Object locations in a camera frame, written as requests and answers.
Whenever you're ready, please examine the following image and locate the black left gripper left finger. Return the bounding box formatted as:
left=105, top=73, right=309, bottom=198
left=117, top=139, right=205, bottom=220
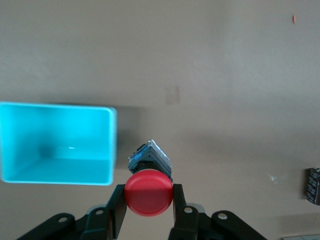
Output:
left=14, top=183, right=129, bottom=240

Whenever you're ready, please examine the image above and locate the cyan plastic bin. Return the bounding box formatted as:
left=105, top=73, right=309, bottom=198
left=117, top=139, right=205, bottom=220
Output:
left=0, top=100, right=119, bottom=187

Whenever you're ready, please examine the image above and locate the dark brown cylindrical capacitor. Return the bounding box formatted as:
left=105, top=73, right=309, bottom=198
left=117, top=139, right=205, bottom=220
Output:
left=304, top=166, right=320, bottom=206

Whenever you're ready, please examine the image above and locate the red mushroom push button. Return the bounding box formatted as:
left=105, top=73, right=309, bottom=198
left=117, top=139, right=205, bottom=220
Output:
left=123, top=138, right=175, bottom=217

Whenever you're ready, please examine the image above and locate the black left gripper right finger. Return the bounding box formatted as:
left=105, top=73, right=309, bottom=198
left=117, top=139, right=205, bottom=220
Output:
left=168, top=183, right=268, bottom=240

